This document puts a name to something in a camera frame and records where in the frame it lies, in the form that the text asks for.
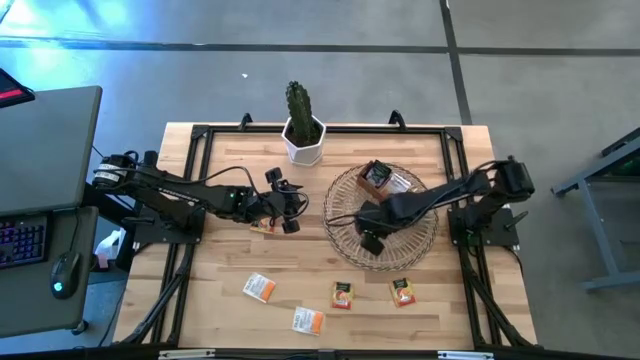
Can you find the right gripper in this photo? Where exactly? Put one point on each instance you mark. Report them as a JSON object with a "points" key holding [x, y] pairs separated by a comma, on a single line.
{"points": [[380, 220]]}

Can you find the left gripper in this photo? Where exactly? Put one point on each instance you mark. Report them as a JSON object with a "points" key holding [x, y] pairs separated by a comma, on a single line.
{"points": [[265, 205]]}

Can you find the round wicker basket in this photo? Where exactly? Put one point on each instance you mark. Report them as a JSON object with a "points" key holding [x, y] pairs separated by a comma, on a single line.
{"points": [[400, 255]]}

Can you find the brown wooden tea box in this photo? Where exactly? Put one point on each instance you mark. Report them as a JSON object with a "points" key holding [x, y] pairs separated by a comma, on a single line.
{"points": [[370, 192]]}

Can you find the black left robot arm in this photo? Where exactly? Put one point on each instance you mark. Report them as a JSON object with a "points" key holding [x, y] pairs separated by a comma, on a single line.
{"points": [[175, 192]]}

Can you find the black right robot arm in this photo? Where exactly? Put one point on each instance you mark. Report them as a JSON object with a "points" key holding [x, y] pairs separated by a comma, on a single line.
{"points": [[450, 192]]}

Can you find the white plant pot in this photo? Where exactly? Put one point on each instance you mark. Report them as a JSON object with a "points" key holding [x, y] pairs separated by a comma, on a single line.
{"points": [[302, 156]]}

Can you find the green cactus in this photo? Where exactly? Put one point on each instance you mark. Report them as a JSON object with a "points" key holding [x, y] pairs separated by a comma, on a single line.
{"points": [[299, 112]]}

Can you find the black clamp lever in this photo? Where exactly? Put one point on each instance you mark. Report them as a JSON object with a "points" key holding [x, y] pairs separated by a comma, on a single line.
{"points": [[517, 219]]}

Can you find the white plastic object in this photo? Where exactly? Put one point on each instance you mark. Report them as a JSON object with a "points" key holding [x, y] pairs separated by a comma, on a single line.
{"points": [[107, 250]]}

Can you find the black computer mouse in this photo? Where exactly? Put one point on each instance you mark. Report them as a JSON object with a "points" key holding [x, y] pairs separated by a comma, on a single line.
{"points": [[65, 275]]}

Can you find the black caster wheel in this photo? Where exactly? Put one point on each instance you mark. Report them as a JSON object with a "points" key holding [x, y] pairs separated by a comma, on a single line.
{"points": [[80, 327]]}

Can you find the grey desk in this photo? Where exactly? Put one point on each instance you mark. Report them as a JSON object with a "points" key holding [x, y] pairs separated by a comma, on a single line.
{"points": [[45, 145], [30, 300]]}

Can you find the backlit black keyboard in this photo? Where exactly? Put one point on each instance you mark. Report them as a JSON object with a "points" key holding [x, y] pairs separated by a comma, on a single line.
{"points": [[22, 242]]}

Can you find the black device with red stripe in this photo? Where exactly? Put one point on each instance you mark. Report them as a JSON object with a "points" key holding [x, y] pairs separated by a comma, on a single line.
{"points": [[12, 90]]}

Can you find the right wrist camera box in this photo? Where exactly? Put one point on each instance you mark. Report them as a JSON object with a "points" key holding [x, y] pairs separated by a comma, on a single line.
{"points": [[369, 207]]}

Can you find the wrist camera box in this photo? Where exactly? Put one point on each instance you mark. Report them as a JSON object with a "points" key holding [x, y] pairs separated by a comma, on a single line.
{"points": [[273, 175], [369, 207]]}

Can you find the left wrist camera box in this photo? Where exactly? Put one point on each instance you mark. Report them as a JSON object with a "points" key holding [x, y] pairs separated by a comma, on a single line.
{"points": [[273, 175]]}

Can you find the black aluminium table frame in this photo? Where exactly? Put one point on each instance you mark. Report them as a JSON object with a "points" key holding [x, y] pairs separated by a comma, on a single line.
{"points": [[375, 129]]}

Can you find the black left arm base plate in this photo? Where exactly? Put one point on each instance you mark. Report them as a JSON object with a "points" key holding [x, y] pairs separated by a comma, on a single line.
{"points": [[165, 235]]}

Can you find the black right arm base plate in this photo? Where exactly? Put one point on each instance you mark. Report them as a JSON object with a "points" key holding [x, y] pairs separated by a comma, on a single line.
{"points": [[500, 235]]}

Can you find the white bracket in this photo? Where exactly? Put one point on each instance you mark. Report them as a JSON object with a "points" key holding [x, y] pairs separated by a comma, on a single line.
{"points": [[465, 355], [186, 354]]}

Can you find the grey metal table frame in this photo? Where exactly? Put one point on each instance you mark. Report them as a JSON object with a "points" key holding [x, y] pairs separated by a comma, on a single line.
{"points": [[595, 235]]}

